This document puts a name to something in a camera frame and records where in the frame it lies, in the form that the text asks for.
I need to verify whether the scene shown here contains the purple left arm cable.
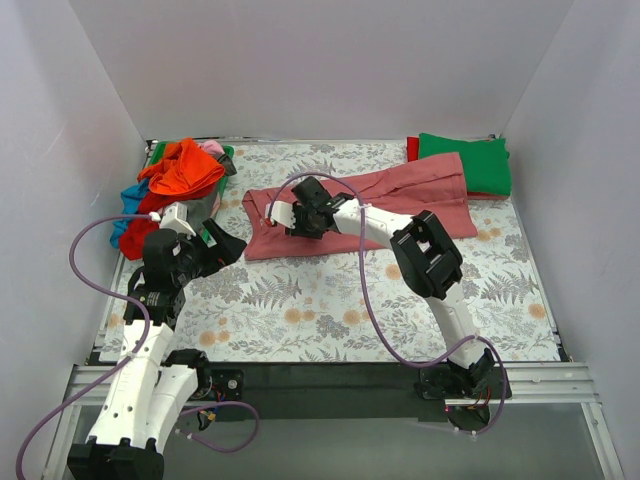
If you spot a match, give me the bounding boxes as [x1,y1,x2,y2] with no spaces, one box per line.
[14,212,261,480]

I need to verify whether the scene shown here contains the blue crumpled t-shirt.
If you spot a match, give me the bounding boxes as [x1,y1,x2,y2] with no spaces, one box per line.
[109,178,149,249]

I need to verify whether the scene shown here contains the green folded t-shirt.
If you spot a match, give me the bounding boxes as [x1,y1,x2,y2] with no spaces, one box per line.
[418,133,512,197]

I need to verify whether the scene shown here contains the aluminium frame rail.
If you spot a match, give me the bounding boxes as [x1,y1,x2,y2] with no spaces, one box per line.
[447,362,625,479]

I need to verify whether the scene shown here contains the green plastic laundry tray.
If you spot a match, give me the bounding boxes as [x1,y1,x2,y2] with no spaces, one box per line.
[149,142,236,226]

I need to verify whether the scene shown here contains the dusty rose t-shirt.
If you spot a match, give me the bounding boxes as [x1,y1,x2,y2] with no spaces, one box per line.
[242,153,477,261]

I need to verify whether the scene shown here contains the red crumpled t-shirt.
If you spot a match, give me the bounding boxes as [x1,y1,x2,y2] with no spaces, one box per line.
[119,191,171,261]

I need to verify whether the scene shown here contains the orange crumpled t-shirt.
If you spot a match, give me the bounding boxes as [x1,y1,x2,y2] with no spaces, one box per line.
[137,138,225,197]

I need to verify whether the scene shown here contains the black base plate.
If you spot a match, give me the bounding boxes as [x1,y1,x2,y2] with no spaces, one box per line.
[187,363,512,430]

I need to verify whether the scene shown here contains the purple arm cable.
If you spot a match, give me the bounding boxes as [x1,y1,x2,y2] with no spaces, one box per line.
[14,212,261,480]
[262,172,510,436]

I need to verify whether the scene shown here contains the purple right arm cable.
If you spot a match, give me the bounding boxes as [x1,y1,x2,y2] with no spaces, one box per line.
[262,172,510,436]

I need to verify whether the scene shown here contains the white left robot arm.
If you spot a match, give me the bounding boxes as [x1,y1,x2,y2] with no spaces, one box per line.
[67,219,246,479]

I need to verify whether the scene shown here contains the grey crumpled t-shirt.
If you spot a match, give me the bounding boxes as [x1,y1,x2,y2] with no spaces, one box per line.
[185,148,237,234]

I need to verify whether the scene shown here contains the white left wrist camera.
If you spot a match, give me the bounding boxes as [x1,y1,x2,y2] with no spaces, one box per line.
[149,202,196,237]

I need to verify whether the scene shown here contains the light pink crumpled t-shirt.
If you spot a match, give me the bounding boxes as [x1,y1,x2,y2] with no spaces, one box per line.
[198,140,225,157]

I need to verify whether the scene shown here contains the red folded t-shirt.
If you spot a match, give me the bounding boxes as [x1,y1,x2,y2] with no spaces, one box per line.
[406,136,500,200]

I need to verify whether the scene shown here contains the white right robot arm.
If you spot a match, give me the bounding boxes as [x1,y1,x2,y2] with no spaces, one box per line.
[266,175,497,398]

